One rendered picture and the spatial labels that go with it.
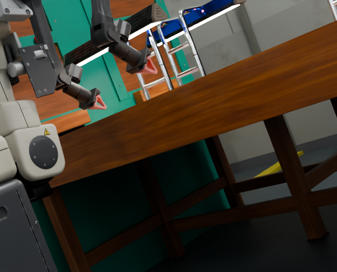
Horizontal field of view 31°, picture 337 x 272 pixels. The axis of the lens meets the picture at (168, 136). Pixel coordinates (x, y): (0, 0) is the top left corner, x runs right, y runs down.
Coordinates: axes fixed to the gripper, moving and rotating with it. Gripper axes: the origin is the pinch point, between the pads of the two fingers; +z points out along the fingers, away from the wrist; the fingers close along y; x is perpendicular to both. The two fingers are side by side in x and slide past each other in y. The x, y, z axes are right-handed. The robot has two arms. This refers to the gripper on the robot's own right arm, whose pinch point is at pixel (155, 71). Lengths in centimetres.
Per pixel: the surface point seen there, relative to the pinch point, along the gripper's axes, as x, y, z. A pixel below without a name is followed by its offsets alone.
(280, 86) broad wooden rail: 25, -56, 2
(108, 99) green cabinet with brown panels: -34, 82, 35
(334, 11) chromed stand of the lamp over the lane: -18, -56, 28
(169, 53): -46, 40, 35
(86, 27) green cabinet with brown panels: -66, 82, 12
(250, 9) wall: -195, 113, 164
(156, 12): -27.3, 3.1, -2.1
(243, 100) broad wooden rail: 25.5, -42.9, 2.2
